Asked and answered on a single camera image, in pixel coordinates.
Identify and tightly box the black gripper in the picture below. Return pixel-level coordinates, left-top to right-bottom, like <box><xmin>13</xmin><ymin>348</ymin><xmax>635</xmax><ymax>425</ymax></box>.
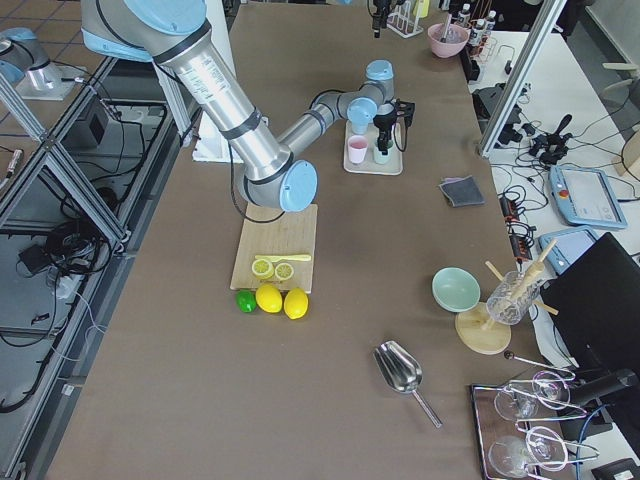
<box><xmin>373</xmin><ymin>112</ymin><xmax>396</xmax><ymax>153</ymax></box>

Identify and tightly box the mint green plastic cup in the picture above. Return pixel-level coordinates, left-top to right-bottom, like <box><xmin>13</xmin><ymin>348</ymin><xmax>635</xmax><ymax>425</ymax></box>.
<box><xmin>373</xmin><ymin>148</ymin><xmax>390</xmax><ymax>165</ymax></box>

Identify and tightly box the pink plastic cup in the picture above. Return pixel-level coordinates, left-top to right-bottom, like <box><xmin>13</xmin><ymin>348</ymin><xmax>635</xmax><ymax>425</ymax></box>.
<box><xmin>347</xmin><ymin>135</ymin><xmax>368</xmax><ymax>165</ymax></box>

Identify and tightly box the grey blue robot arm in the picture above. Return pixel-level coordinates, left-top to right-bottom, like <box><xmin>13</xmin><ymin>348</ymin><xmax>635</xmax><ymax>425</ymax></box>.
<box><xmin>81</xmin><ymin>1</ymin><xmax>395</xmax><ymax>212</ymax></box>

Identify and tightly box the cream plastic tray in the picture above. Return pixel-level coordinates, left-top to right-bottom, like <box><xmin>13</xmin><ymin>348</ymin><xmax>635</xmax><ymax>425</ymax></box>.
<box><xmin>343</xmin><ymin>120</ymin><xmax>403</xmax><ymax>176</ymax></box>

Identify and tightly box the grey folded cloth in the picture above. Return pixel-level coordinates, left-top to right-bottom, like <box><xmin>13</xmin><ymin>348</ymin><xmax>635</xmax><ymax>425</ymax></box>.
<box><xmin>438</xmin><ymin>175</ymin><xmax>485</xmax><ymax>208</ymax></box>

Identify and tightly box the metal muddler stick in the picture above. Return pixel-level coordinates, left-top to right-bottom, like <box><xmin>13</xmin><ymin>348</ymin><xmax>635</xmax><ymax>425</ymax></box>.
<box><xmin>440</xmin><ymin>13</ymin><xmax>452</xmax><ymax>43</ymax></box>

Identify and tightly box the pink bowl with ice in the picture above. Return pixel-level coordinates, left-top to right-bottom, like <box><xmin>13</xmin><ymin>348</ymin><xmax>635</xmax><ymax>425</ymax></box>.
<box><xmin>427</xmin><ymin>23</ymin><xmax>470</xmax><ymax>58</ymax></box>

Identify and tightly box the wooden cutting board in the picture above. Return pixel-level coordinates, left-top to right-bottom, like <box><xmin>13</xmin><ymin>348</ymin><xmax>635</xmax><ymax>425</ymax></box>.
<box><xmin>230</xmin><ymin>204</ymin><xmax>318</xmax><ymax>294</ymax></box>

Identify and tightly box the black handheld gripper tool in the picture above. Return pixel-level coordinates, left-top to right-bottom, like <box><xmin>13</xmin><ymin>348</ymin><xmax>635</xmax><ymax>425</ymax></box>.
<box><xmin>528</xmin><ymin>114</ymin><xmax>573</xmax><ymax>165</ymax></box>

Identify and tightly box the yellow plastic knife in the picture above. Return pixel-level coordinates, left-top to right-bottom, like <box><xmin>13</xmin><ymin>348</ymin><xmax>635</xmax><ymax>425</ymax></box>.
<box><xmin>254</xmin><ymin>254</ymin><xmax>312</xmax><ymax>262</ymax></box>

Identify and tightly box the lemon slice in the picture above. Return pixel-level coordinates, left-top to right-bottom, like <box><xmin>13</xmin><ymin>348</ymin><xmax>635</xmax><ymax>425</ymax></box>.
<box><xmin>251</xmin><ymin>258</ymin><xmax>275</xmax><ymax>280</ymax></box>
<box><xmin>274</xmin><ymin>262</ymin><xmax>295</xmax><ymax>282</ymax></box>

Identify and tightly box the mint green bowl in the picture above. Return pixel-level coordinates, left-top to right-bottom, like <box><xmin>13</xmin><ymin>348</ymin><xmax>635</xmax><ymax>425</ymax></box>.
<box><xmin>432</xmin><ymin>267</ymin><xmax>481</xmax><ymax>313</ymax></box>

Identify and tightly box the yellow lemon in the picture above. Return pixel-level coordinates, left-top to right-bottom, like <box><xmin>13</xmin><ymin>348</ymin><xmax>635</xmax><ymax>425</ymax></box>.
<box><xmin>284</xmin><ymin>288</ymin><xmax>309</xmax><ymax>320</ymax></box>
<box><xmin>255</xmin><ymin>284</ymin><xmax>283</xmax><ymax>314</ymax></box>

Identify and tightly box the blue teach pendant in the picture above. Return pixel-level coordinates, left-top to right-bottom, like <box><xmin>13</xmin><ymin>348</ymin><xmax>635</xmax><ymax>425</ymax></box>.
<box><xmin>549</xmin><ymin>165</ymin><xmax>628</xmax><ymax>230</ymax></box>
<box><xmin>538</xmin><ymin>226</ymin><xmax>599</xmax><ymax>275</ymax></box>

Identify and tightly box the clear glass mug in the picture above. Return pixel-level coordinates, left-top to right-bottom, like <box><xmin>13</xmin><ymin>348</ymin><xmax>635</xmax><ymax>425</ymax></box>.
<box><xmin>486</xmin><ymin>271</ymin><xmax>541</xmax><ymax>325</ymax></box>

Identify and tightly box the wooden mug tree stand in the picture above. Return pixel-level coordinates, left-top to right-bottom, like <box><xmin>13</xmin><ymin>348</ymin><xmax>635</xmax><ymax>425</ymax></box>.
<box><xmin>455</xmin><ymin>240</ymin><xmax>559</xmax><ymax>355</ymax></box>

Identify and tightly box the green lime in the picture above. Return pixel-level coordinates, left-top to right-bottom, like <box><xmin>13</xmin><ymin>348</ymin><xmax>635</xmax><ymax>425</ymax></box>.
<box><xmin>235</xmin><ymin>290</ymin><xmax>257</xmax><ymax>313</ymax></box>

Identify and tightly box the metal scoop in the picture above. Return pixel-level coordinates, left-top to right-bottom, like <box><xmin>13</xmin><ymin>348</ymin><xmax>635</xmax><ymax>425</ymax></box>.
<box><xmin>374</xmin><ymin>340</ymin><xmax>443</xmax><ymax>428</ymax></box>

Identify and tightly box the black computer monitor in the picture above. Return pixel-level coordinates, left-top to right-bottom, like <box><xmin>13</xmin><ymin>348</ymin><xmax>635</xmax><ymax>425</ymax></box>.
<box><xmin>542</xmin><ymin>233</ymin><xmax>639</xmax><ymax>372</ymax></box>

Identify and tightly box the wine glass on rack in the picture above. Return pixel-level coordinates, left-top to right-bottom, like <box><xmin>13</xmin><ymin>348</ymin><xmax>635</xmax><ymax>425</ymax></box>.
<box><xmin>494</xmin><ymin>370</ymin><xmax>570</xmax><ymax>421</ymax></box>

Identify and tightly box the white wire rack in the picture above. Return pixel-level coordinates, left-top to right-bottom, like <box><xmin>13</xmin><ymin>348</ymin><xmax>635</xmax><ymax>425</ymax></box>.
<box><xmin>387</xmin><ymin>0</ymin><xmax>424</xmax><ymax>38</ymax></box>

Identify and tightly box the aluminium frame post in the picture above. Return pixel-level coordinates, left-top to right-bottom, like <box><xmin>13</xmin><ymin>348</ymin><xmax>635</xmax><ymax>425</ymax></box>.
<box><xmin>478</xmin><ymin>0</ymin><xmax>566</xmax><ymax>159</ymax></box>

